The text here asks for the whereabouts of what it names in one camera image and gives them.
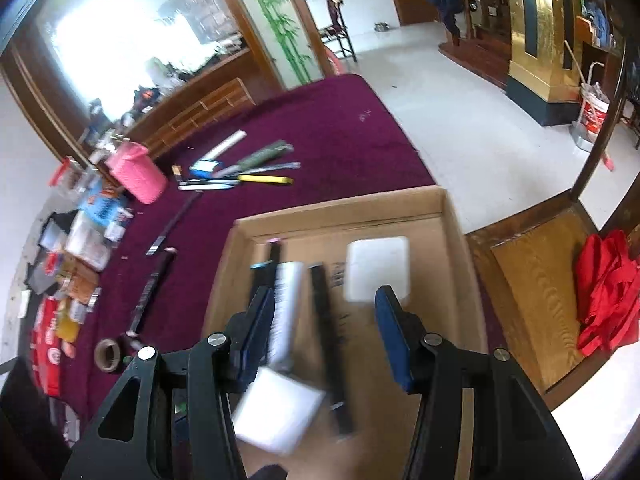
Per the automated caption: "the thick white marker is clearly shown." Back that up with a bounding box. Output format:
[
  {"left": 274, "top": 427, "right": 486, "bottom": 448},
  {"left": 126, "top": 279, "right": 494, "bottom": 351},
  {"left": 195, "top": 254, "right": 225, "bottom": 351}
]
[{"left": 267, "top": 260, "right": 306, "bottom": 368}]

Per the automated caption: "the blue and white marker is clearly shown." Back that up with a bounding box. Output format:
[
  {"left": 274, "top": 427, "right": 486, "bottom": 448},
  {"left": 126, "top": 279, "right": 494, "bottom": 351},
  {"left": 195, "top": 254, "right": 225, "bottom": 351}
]
[{"left": 189, "top": 160, "right": 222, "bottom": 179}]

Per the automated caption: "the bamboo wall painting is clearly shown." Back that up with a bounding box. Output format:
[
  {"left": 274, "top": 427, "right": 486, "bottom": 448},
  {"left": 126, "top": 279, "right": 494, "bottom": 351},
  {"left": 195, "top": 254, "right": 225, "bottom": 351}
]
[{"left": 235, "top": 0, "right": 321, "bottom": 86}]

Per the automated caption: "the black stick red tip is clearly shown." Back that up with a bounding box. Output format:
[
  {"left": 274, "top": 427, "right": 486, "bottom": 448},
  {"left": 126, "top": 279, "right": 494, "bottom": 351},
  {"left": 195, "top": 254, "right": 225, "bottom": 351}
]
[{"left": 127, "top": 246, "right": 178, "bottom": 336}]

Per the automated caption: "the brown tape roll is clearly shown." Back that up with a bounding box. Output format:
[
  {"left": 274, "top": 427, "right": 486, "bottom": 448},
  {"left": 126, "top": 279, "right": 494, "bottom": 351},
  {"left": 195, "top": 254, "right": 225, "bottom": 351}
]
[{"left": 94, "top": 337, "right": 124, "bottom": 374}]

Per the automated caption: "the white and blue pen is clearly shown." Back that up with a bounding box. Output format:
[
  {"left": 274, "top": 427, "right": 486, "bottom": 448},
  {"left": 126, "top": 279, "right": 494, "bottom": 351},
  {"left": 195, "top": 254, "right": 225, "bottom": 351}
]
[{"left": 177, "top": 181, "right": 236, "bottom": 192}]

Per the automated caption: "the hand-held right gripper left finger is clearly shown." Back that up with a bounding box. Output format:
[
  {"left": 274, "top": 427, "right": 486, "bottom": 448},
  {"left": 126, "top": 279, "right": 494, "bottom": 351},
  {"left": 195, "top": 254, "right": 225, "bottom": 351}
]
[{"left": 60, "top": 285, "right": 278, "bottom": 480}]

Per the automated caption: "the black marker grey cap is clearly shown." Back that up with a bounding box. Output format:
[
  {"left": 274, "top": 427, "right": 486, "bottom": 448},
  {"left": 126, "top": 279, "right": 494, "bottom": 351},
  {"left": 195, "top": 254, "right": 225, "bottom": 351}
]
[{"left": 309, "top": 263, "right": 354, "bottom": 436}]

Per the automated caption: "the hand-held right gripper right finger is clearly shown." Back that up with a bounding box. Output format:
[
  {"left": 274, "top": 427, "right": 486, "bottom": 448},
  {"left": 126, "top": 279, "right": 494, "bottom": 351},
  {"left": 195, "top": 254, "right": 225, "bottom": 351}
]
[{"left": 374, "top": 285, "right": 583, "bottom": 480}]

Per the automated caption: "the dark jacket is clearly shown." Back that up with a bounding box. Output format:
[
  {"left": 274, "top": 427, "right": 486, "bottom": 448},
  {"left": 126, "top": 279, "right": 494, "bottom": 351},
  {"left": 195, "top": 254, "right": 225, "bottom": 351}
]
[{"left": 426, "top": 0, "right": 466, "bottom": 36}]

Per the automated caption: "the silver pen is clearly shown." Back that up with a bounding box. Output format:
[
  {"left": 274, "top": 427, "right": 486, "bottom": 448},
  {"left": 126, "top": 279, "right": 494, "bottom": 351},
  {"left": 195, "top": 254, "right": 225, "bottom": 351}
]
[{"left": 235, "top": 162, "right": 302, "bottom": 177}]

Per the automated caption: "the gold pillar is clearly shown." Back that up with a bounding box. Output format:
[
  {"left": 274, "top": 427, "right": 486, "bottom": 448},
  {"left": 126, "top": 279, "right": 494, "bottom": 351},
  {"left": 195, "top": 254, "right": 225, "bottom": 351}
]
[{"left": 502, "top": 0, "right": 588, "bottom": 126}]

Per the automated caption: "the blue and white card box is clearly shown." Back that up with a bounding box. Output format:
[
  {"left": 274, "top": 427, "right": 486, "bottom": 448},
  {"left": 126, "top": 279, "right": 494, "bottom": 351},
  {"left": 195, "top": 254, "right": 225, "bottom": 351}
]
[{"left": 80, "top": 182, "right": 133, "bottom": 233}]

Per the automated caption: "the red paper packet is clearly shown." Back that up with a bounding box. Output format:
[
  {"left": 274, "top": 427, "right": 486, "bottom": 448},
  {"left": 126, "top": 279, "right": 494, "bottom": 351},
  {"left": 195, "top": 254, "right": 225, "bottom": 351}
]
[{"left": 30, "top": 297, "right": 66, "bottom": 396}]

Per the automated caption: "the green pen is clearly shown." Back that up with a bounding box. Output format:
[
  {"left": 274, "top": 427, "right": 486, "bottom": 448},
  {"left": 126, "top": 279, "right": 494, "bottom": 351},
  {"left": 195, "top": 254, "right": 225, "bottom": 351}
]
[{"left": 214, "top": 141, "right": 294, "bottom": 179}]

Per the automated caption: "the wooden chair with cloth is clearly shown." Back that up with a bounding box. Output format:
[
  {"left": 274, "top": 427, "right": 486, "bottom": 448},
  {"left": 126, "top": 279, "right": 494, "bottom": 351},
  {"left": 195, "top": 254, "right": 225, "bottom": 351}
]
[{"left": 320, "top": 0, "right": 358, "bottom": 63}]

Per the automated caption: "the black marker blue cap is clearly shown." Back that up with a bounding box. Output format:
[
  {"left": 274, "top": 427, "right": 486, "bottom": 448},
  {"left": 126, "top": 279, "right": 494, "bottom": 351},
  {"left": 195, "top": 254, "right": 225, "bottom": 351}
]
[{"left": 250, "top": 261, "right": 277, "bottom": 293}]

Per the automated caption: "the wooden counter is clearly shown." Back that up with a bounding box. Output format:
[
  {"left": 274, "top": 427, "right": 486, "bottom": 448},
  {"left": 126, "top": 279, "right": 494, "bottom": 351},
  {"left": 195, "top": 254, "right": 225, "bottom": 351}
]
[{"left": 122, "top": 47, "right": 256, "bottom": 158}]

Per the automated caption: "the white power adapter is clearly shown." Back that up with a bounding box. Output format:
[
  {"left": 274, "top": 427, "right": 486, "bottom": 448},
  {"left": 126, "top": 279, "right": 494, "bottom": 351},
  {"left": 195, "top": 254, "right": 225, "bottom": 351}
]
[{"left": 232, "top": 365, "right": 326, "bottom": 456}]

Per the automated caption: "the thin black pen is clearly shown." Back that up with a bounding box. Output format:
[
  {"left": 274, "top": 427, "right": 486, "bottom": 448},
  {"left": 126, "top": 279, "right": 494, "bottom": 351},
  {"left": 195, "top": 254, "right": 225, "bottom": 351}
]
[{"left": 146, "top": 190, "right": 204, "bottom": 256}]

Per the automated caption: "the red cloth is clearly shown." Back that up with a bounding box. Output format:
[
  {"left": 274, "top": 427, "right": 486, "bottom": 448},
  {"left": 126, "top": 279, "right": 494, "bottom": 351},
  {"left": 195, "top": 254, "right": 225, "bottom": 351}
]
[{"left": 575, "top": 230, "right": 640, "bottom": 358}]

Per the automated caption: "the white bucket red label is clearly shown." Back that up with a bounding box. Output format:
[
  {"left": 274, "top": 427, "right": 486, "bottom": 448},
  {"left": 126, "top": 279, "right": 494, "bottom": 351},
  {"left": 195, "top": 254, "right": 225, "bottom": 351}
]
[{"left": 570, "top": 80, "right": 613, "bottom": 153}]

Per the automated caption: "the wooden staircase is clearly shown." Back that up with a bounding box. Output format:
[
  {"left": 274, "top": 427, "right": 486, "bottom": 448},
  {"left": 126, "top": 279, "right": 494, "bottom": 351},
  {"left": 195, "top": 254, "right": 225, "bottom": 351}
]
[{"left": 437, "top": 0, "right": 516, "bottom": 91}]

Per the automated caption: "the white charger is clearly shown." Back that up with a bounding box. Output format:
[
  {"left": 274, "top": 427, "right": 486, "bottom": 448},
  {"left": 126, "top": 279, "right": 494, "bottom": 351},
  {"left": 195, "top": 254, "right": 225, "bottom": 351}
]
[{"left": 345, "top": 236, "right": 412, "bottom": 306}]

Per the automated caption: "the cardboard box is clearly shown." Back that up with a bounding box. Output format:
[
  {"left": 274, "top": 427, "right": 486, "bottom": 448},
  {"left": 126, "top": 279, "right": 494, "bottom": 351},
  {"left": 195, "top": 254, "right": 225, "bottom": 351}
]
[{"left": 199, "top": 185, "right": 491, "bottom": 480}]

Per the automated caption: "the slim white marker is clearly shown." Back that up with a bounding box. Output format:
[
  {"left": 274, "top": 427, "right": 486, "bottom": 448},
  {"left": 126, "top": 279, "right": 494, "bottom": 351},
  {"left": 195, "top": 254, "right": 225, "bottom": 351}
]
[{"left": 199, "top": 131, "right": 247, "bottom": 165}]

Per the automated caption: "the pink knitted bottle cover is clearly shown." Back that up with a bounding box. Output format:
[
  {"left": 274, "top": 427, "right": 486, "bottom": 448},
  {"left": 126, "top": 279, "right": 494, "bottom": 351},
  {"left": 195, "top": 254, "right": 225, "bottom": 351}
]
[{"left": 109, "top": 141, "right": 168, "bottom": 205}]

